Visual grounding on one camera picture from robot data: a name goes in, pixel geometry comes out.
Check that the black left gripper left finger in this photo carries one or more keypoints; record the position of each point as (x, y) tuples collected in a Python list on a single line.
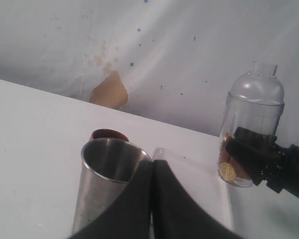
[(128, 217)]

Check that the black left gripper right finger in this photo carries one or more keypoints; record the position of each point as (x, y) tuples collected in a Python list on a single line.
[(175, 214)]

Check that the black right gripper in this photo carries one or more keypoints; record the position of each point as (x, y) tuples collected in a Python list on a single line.
[(249, 150)]

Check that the clear plastic shaker cup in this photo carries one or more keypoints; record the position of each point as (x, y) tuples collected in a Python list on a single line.
[(252, 123)]

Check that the stainless steel cup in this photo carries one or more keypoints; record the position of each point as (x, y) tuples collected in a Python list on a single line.
[(108, 165)]

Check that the clear shaker lid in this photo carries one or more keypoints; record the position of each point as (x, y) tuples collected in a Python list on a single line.
[(259, 85)]

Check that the brown wooden cup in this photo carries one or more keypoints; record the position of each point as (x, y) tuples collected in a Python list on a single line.
[(107, 133)]

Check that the white rectangular tray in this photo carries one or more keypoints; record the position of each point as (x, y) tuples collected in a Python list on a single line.
[(201, 181)]

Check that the white plastic backdrop sheet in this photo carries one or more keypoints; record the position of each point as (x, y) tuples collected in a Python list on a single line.
[(177, 59)]

